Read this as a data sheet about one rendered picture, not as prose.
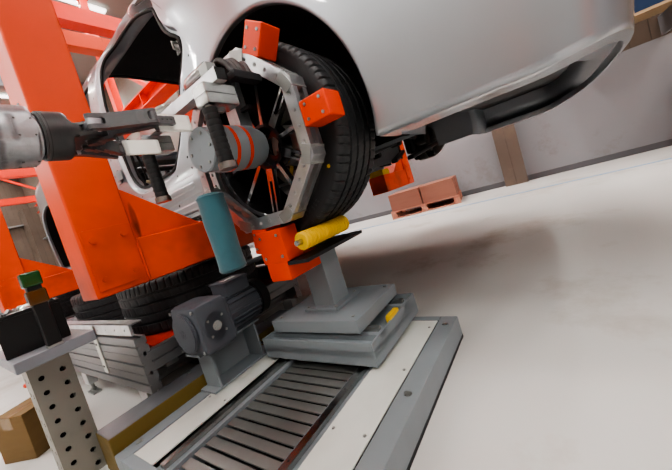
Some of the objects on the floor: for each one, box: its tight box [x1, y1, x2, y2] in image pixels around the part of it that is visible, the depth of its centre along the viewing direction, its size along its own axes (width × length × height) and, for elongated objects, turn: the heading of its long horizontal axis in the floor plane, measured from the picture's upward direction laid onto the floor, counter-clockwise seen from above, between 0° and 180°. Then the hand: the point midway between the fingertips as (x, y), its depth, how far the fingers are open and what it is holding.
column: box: [22, 353, 107, 470], centre depth 98 cm, size 10×10×42 cm
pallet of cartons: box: [388, 175, 463, 220], centre depth 501 cm, size 112×81×39 cm
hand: (167, 135), depth 63 cm, fingers open, 13 cm apart
